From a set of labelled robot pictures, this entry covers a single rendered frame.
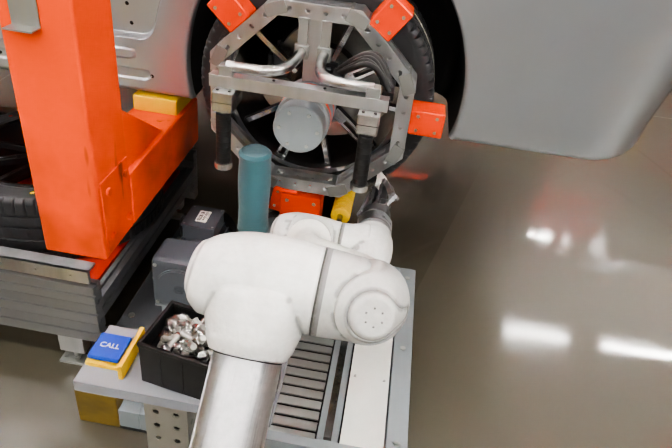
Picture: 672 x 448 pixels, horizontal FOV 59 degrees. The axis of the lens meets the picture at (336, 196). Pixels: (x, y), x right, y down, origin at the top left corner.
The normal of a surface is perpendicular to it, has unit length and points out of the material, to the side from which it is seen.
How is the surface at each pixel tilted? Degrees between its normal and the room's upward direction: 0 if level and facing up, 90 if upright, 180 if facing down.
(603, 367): 0
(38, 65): 90
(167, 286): 90
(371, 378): 0
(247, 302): 50
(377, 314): 62
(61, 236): 90
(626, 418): 0
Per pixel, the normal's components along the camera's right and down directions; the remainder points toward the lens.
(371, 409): 0.10, -0.84
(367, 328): 0.15, 0.02
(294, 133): -0.14, 0.52
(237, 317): -0.14, -0.15
